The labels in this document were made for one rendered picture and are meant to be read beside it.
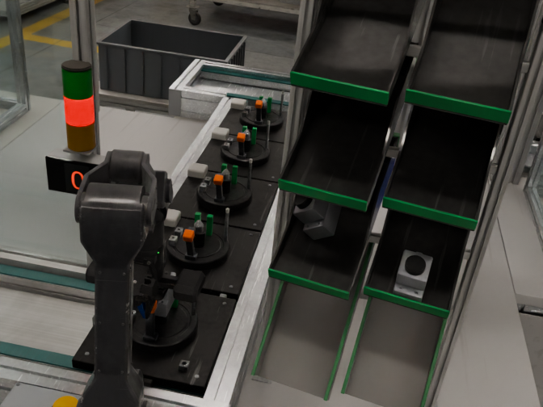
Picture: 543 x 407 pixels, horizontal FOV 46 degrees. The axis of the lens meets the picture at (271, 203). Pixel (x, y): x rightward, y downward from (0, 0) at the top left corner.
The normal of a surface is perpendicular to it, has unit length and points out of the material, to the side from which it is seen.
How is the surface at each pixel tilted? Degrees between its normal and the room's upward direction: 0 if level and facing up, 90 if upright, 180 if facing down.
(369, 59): 25
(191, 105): 90
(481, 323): 0
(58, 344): 0
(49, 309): 0
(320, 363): 45
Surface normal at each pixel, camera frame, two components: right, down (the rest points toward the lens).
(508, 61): -0.06, -0.58
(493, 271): 0.09, -0.85
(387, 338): -0.18, -0.28
